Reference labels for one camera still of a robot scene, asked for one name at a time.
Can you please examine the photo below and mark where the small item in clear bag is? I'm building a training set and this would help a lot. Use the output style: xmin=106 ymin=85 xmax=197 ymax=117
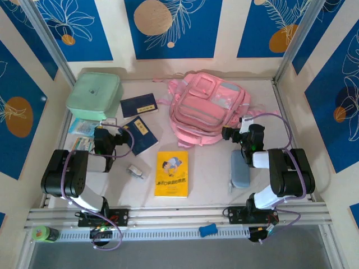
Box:
xmin=125 ymin=162 xmax=152 ymax=182

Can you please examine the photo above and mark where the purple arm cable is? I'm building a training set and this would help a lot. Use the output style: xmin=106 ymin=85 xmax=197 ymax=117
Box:
xmin=60 ymin=126 xmax=134 ymax=251
xmin=251 ymin=112 xmax=306 ymax=244

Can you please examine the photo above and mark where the blue-grey pencil case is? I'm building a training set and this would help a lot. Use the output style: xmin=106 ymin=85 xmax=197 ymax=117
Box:
xmin=228 ymin=150 xmax=251 ymax=194

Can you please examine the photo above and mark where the green tape roll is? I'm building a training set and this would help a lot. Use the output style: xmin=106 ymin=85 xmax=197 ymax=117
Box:
xmin=31 ymin=225 xmax=59 ymax=244

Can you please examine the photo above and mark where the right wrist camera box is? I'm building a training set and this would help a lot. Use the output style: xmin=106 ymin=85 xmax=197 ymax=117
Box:
xmin=239 ymin=114 xmax=255 ymax=135

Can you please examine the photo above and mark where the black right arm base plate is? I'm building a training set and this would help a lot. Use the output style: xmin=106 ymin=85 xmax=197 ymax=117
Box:
xmin=227 ymin=206 xmax=280 ymax=225

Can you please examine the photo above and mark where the navy notebook with wide label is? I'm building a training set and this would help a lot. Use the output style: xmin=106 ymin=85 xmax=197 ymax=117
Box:
xmin=119 ymin=93 xmax=159 ymax=118

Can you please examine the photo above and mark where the mint green lunch bag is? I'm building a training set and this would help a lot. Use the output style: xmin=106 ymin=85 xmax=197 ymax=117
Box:
xmin=66 ymin=72 xmax=124 ymax=123

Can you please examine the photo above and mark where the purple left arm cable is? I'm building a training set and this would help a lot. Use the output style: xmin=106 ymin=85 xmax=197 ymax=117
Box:
xmin=60 ymin=126 xmax=134 ymax=251

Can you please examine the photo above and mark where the black controller board with wires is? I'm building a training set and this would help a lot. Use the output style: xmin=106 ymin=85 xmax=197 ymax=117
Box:
xmin=89 ymin=227 xmax=114 ymax=242
xmin=248 ymin=226 xmax=274 ymax=244

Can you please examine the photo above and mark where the yellow cartoon book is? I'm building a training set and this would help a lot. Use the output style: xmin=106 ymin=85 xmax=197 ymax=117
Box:
xmin=154 ymin=151 xmax=189 ymax=198

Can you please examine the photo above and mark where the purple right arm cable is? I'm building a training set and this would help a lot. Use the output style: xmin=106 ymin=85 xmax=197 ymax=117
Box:
xmin=251 ymin=112 xmax=306 ymax=244

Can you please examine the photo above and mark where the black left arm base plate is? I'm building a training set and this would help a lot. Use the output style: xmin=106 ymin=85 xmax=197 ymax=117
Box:
xmin=77 ymin=208 xmax=130 ymax=228

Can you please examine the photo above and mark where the navy notebook with yellow label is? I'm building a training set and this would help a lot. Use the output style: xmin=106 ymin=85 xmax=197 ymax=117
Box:
xmin=122 ymin=116 xmax=159 ymax=157

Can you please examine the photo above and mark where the blue bone-shaped object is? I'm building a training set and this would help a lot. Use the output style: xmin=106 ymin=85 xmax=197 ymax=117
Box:
xmin=198 ymin=223 xmax=218 ymax=238

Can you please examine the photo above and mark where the pink backpack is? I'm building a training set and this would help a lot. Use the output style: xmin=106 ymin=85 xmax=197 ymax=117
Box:
xmin=153 ymin=71 xmax=281 ymax=148

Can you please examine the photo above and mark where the aluminium frame post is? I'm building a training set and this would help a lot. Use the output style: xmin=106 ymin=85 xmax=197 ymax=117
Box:
xmin=273 ymin=0 xmax=320 ymax=85
xmin=21 ymin=0 xmax=76 ymax=85

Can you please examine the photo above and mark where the light blue tissue packet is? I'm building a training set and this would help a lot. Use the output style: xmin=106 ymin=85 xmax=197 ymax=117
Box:
xmin=68 ymin=117 xmax=100 ymax=137

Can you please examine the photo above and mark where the grey slotted cable duct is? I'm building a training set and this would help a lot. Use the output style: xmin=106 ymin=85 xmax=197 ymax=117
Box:
xmin=57 ymin=227 xmax=250 ymax=242

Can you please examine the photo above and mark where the aluminium mounting rail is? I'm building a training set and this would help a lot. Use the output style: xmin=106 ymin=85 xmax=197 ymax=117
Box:
xmin=24 ymin=203 xmax=333 ymax=229

